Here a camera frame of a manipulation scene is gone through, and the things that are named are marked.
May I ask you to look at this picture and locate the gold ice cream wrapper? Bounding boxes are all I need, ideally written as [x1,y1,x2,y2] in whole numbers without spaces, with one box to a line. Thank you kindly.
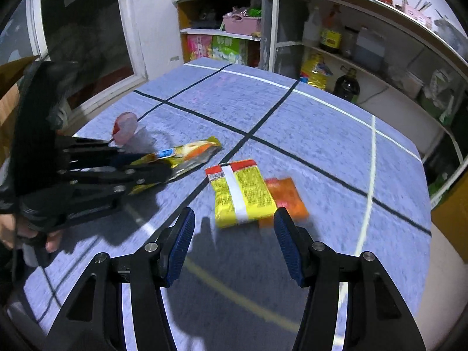
[130,136,222,181]

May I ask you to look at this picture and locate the yellow red noodle packet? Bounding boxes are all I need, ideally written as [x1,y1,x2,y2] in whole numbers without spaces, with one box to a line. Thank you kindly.
[205,159,277,229]

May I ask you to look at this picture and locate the person's left hand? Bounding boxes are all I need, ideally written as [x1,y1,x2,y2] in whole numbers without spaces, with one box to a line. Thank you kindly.
[0,214,63,254]

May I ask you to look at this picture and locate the small clear red-top packet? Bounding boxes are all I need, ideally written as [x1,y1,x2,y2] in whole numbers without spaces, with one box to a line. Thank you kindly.
[112,112,138,146]

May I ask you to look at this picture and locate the blue checked tablecloth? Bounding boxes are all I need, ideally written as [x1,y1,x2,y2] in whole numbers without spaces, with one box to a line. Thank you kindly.
[1,60,430,350]

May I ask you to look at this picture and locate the orange seasoning sachet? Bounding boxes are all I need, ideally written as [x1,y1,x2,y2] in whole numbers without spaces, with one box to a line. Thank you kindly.
[259,177,310,228]

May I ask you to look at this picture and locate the wooden side shelf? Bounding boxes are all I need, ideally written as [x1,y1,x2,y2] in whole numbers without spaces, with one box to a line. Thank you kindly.
[174,0,266,68]

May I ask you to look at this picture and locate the pink plastic basket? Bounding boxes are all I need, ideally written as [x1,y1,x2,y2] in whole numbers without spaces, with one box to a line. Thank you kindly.
[223,13,261,37]

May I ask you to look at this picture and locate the dark soy sauce bottle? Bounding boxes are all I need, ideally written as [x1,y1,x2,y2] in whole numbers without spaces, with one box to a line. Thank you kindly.
[332,67,360,103]

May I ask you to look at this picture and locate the white metal shelf rack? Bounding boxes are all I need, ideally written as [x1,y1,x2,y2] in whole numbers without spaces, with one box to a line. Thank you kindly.
[260,0,467,206]

